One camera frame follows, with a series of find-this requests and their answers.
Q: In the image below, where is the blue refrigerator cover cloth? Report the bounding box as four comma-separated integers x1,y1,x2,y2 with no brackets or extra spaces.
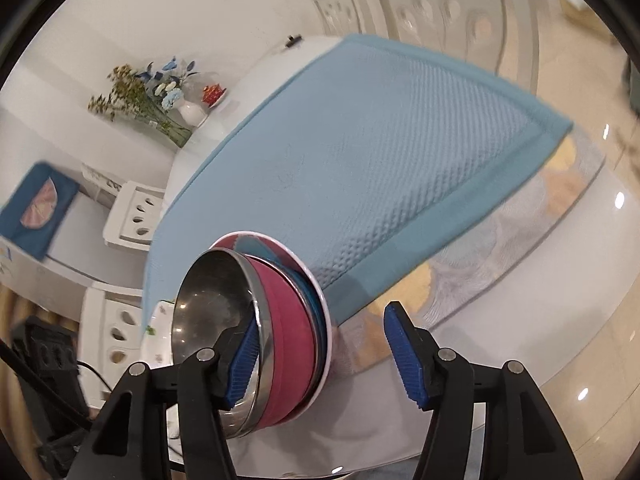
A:
0,161,81,261

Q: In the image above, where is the red teacup with saucer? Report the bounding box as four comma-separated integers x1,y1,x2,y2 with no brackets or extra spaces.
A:
201,83,227,107

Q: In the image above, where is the white vase with blue flowers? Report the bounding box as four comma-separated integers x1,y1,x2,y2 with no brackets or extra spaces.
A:
137,56,208,128

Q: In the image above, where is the white refrigerator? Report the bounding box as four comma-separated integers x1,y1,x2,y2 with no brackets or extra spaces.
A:
0,160,146,301

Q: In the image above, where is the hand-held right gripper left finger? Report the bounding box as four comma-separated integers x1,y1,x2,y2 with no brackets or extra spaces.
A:
65,317,261,480

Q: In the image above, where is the glass vase with dried flowers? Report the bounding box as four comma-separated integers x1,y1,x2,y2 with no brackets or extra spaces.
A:
88,64,193,148

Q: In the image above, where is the magenta steel bowl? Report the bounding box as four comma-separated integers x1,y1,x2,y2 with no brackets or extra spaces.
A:
171,247,317,438

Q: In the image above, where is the pink cartoon bowl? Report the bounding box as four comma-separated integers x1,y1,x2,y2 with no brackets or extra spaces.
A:
210,231,333,423

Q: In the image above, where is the white storage rack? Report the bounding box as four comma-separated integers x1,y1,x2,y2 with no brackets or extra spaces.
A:
80,162,123,206

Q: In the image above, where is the beige ribbed curtain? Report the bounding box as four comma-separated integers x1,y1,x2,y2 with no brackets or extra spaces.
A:
0,287,36,351

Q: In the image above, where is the square floral plate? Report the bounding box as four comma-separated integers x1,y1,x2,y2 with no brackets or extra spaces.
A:
140,300,181,441

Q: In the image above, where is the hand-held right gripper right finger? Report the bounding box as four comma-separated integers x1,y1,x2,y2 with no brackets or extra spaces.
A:
383,301,586,480

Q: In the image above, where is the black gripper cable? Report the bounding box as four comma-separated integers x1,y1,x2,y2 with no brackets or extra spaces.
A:
75,360,113,396

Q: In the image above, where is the light blue table mat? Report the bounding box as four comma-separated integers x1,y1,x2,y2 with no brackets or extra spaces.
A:
141,33,575,333

